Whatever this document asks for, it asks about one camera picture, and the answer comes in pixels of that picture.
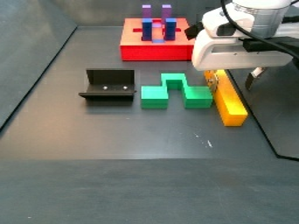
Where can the black angled bracket block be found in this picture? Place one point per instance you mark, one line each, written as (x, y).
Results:
(110, 84)

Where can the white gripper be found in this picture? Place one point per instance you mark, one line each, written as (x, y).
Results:
(243, 35)

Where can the red base board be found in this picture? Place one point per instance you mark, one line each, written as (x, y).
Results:
(138, 50)

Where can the purple U-shaped block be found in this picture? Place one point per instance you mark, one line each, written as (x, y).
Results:
(157, 15)

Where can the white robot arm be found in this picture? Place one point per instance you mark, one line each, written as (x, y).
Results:
(246, 34)

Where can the dark blue U-shaped block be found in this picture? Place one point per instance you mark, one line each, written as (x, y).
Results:
(159, 30)

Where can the yellow rectangular bar block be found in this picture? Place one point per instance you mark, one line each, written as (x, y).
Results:
(231, 109)

